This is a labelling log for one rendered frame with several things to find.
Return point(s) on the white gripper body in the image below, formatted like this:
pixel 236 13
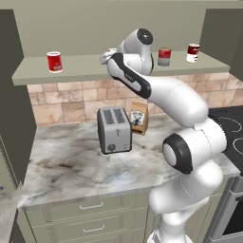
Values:
pixel 106 58

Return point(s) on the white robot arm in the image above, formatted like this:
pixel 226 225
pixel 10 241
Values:
pixel 186 104

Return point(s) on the silver two-slot toaster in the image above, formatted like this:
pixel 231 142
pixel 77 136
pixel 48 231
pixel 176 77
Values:
pixel 115 136

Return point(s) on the dark olive cabinet door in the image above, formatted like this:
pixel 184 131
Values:
pixel 221 31
pixel 12 110

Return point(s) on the red can with white label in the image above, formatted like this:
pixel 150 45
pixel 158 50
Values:
pixel 54 62

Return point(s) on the red and grey can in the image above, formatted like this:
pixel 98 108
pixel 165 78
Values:
pixel 164 57

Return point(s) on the brown paper bag with label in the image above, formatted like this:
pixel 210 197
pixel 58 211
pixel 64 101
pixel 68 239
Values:
pixel 139 118

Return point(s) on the red and white can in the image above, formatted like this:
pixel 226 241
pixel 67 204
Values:
pixel 192 53

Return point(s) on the black hob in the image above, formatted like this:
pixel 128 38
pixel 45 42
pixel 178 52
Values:
pixel 231 133

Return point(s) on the olive drawer front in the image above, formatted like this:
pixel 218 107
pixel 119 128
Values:
pixel 120 238
pixel 63 226
pixel 63 207

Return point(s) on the silver oven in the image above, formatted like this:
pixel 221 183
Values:
pixel 228 212

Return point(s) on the olive wall cabinet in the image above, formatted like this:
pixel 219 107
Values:
pixel 95 68

